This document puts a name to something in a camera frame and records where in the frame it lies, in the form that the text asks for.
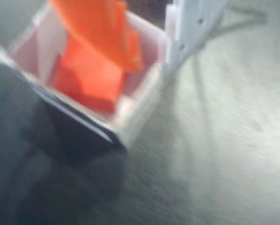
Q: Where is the red cube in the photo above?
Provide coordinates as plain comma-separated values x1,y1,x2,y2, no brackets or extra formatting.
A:
51,37,125,116

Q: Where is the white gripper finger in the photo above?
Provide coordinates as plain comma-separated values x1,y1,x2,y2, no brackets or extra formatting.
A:
162,0,228,79

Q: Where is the white cardboard box black label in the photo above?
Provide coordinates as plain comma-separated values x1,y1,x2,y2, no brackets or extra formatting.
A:
0,0,167,152

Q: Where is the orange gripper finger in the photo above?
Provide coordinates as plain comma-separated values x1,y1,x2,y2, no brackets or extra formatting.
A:
49,0,145,73

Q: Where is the dark grey felt mat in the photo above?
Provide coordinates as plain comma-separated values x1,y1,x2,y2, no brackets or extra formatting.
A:
0,0,280,225

